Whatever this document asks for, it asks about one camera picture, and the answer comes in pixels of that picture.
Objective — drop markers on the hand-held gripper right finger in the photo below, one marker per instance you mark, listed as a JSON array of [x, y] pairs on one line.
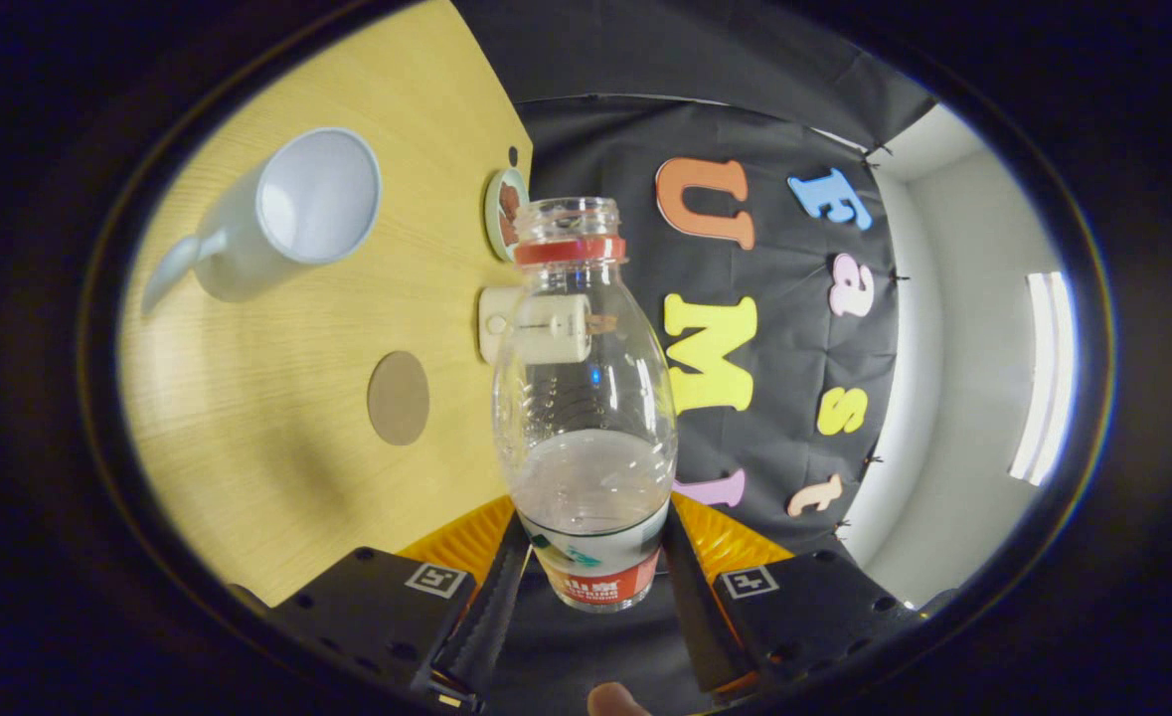
[[700, 617]]

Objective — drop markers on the white cup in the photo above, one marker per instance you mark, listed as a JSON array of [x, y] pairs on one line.
[[248, 249]]

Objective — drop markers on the wooden table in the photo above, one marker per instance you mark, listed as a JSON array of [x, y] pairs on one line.
[[248, 447]]

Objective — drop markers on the clear plastic juice bottle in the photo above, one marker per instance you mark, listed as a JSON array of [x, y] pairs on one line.
[[586, 477]]

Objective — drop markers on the brown bread slice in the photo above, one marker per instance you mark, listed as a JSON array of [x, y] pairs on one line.
[[603, 323]]

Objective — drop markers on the round brown coaster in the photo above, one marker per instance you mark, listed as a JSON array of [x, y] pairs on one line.
[[399, 398]]

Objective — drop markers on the long ceiling light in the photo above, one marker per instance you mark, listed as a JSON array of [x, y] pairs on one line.
[[1043, 378]]

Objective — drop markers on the white toaster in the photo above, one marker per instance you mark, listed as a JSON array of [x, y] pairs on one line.
[[488, 328]]

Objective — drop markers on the brown meat slices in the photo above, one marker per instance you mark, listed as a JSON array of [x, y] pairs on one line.
[[509, 214]]

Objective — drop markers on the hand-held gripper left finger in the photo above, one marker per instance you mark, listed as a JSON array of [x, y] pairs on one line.
[[491, 617]]

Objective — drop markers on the pale green plate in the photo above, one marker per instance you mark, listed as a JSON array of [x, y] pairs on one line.
[[491, 214]]

